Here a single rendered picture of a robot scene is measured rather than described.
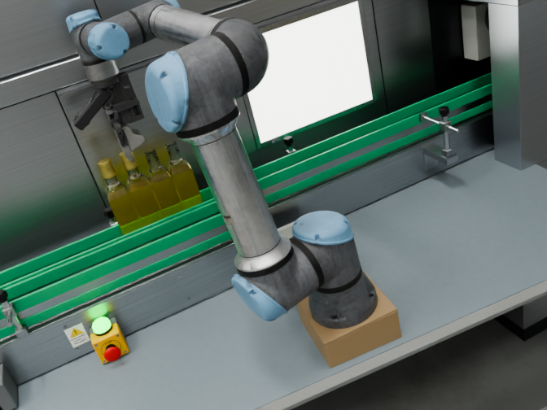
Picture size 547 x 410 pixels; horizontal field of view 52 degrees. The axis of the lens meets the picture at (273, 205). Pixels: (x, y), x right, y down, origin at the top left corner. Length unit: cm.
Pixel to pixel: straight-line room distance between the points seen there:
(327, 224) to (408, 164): 70
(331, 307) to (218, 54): 58
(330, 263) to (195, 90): 44
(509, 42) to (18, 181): 138
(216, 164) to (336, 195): 77
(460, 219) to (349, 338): 57
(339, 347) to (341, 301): 10
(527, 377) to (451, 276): 86
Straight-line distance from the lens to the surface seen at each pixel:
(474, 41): 204
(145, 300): 150
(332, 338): 122
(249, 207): 101
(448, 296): 139
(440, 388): 220
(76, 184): 166
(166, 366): 141
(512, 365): 227
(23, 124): 160
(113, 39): 127
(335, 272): 115
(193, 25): 115
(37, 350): 153
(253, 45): 97
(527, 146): 185
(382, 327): 126
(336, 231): 111
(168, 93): 91
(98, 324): 145
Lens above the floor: 166
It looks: 29 degrees down
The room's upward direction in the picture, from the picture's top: 15 degrees counter-clockwise
